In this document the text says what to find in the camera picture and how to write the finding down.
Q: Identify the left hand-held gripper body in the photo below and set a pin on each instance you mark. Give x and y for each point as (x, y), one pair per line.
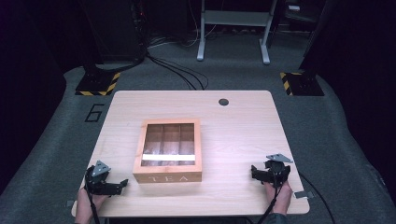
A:
(96, 183)

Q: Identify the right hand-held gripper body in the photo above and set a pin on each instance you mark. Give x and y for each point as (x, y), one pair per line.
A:
(277, 174)

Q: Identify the wooden tea box glass lid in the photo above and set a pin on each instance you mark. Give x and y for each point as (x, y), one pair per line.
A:
(168, 175)

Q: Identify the person's left hand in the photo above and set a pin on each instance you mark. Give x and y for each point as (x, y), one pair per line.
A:
(85, 205)

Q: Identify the person's right hand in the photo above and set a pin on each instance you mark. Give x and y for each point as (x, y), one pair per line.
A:
(281, 199)

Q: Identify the dark cabinet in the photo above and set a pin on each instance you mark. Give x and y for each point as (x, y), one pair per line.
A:
(112, 28)

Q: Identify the grey metal table bracket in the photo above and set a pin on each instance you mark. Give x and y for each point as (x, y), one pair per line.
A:
(303, 195)
(70, 203)

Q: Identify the black base plate striped edge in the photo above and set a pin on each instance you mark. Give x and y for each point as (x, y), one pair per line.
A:
(303, 84)
(98, 84)

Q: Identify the black stand post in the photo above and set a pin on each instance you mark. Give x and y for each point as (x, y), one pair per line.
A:
(311, 56)
(90, 67)

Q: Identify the white metal stand frame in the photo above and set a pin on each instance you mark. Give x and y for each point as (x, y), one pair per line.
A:
(236, 18)

